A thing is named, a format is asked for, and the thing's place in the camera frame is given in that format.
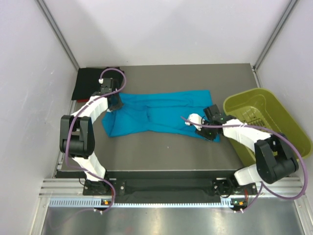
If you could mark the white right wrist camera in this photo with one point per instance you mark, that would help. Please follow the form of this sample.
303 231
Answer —
195 120

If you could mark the blue t-shirt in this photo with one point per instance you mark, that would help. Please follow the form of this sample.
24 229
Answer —
163 113

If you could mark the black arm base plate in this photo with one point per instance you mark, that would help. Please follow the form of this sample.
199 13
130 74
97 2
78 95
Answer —
181 186

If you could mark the right aluminium corner post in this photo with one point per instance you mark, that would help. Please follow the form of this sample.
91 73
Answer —
275 33

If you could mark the folded black t-shirt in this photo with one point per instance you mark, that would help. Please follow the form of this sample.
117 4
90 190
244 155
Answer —
87 82

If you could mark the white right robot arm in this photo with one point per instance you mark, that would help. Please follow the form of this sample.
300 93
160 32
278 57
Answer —
274 159

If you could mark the aluminium front frame rail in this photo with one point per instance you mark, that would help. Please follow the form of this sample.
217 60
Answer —
72 193

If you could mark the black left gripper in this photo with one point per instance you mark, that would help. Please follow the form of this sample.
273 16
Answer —
118 105

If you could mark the aluminium corner post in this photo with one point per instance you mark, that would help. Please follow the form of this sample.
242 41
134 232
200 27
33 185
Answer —
275 33
56 30

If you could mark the left aluminium corner post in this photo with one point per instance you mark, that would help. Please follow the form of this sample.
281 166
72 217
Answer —
56 30

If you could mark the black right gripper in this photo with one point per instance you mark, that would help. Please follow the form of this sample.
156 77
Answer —
202 133

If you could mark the folded red t-shirt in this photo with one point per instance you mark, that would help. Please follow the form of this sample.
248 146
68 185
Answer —
82 100

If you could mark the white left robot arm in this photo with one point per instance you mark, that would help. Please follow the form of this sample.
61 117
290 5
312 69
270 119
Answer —
76 130

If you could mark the green plastic laundry basket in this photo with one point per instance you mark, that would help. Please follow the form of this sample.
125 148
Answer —
260 107

